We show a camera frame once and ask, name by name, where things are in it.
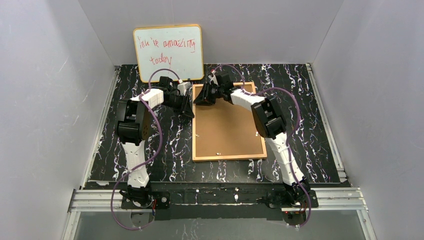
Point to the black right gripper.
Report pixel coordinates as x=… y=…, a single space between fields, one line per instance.
x=208 y=95

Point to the light wooden picture frame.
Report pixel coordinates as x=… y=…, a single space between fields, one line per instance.
x=195 y=145

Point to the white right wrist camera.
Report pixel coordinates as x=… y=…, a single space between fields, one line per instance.
x=213 y=79

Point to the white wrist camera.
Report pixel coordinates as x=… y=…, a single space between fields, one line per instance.
x=213 y=79
x=183 y=88

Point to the orange rimmed whiteboard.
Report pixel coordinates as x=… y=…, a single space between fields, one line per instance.
x=178 y=48

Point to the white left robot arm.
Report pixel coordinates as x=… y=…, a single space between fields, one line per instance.
x=132 y=125

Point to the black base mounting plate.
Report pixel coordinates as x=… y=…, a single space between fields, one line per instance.
x=225 y=212

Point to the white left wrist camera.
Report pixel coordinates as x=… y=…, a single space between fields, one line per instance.
x=183 y=88

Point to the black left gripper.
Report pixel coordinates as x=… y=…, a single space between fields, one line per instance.
x=180 y=102

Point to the aluminium front rail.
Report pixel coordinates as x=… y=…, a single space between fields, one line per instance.
x=324 y=199

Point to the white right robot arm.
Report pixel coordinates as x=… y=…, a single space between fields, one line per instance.
x=268 y=118

